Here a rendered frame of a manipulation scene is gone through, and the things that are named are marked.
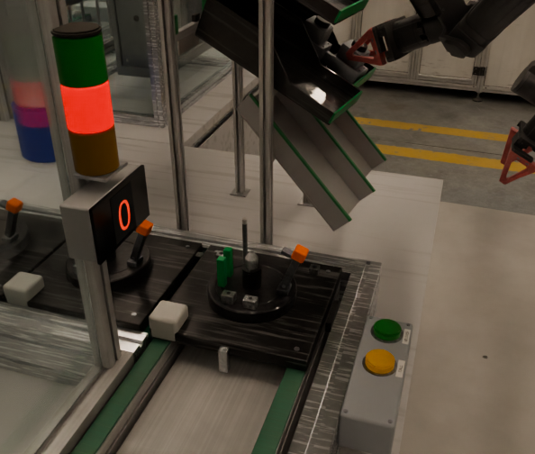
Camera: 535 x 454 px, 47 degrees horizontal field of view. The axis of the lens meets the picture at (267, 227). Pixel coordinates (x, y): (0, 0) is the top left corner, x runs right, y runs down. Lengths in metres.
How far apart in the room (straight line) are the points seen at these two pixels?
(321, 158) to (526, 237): 0.51
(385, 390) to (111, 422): 0.36
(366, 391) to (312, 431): 0.10
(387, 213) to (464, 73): 3.58
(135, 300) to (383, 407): 0.41
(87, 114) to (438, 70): 4.41
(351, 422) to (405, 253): 0.57
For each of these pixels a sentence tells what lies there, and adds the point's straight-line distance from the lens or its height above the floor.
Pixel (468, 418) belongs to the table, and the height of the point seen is 0.86.
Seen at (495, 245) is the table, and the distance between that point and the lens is 1.40.
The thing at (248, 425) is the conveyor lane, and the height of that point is 0.92.
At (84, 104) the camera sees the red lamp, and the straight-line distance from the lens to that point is 0.68.
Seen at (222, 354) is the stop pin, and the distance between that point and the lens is 0.90.
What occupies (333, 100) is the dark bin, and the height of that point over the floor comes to 1.20.
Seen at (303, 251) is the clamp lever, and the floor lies 1.07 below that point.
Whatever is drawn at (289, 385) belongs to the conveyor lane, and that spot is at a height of 0.95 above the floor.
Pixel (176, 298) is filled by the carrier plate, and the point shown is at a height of 0.97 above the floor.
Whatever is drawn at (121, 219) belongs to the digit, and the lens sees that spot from 0.74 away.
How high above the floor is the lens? 1.56
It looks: 31 degrees down
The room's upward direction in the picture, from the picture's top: straight up
